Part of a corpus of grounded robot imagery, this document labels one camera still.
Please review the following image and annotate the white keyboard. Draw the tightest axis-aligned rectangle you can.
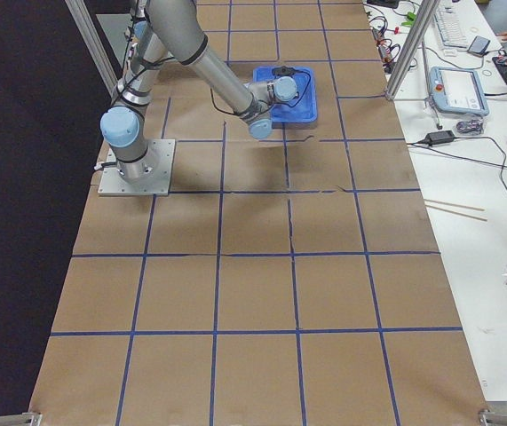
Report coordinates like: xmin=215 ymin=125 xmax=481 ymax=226
xmin=434 ymin=4 xmax=469 ymax=49

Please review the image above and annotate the blue teach pendant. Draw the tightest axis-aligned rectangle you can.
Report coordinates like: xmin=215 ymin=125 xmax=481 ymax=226
xmin=429 ymin=67 xmax=489 ymax=116

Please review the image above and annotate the blue plastic tray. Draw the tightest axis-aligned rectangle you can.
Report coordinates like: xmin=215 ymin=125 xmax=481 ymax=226
xmin=252 ymin=66 xmax=318 ymax=124

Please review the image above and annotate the black power adapter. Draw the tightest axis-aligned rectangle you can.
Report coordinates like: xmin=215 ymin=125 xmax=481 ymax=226
xmin=424 ymin=130 xmax=456 ymax=146

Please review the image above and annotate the wooden chopstick pair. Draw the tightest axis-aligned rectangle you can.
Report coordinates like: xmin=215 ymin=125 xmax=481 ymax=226
xmin=424 ymin=199 xmax=487 ymax=222

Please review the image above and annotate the aluminium frame post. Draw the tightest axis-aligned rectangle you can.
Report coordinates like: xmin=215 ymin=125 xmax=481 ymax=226
xmin=384 ymin=0 xmax=440 ymax=100

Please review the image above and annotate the black smartphone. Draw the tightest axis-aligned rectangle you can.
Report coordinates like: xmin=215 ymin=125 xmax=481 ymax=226
xmin=467 ymin=35 xmax=490 ymax=57

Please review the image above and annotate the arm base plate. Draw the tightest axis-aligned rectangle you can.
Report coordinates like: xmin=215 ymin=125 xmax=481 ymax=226
xmin=98 ymin=139 xmax=176 ymax=197

